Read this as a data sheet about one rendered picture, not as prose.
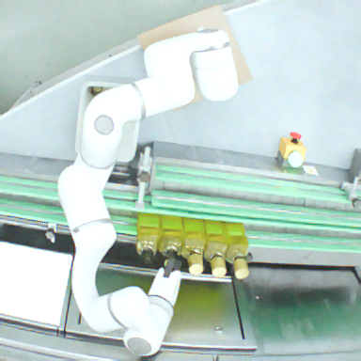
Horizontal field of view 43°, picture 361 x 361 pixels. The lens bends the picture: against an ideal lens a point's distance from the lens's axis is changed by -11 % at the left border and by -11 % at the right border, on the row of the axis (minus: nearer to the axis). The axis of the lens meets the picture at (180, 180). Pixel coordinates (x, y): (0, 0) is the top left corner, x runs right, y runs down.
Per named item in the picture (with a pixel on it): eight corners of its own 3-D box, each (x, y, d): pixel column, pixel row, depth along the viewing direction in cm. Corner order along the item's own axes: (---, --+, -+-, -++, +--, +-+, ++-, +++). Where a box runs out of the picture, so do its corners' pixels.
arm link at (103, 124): (126, 98, 113) (69, 119, 109) (133, 69, 101) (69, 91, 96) (149, 150, 110) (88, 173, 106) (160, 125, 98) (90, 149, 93)
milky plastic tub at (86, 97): (78, 145, 148) (73, 156, 140) (86, 73, 138) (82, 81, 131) (134, 151, 150) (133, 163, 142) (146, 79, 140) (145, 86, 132)
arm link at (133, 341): (90, 310, 89) (129, 297, 86) (107, 281, 99) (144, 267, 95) (134, 362, 93) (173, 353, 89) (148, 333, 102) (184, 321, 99)
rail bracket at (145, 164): (134, 194, 141) (133, 215, 130) (142, 136, 134) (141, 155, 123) (146, 195, 141) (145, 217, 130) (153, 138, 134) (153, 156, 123)
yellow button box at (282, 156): (275, 156, 153) (281, 166, 146) (281, 133, 149) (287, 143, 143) (296, 160, 153) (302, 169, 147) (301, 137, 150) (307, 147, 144)
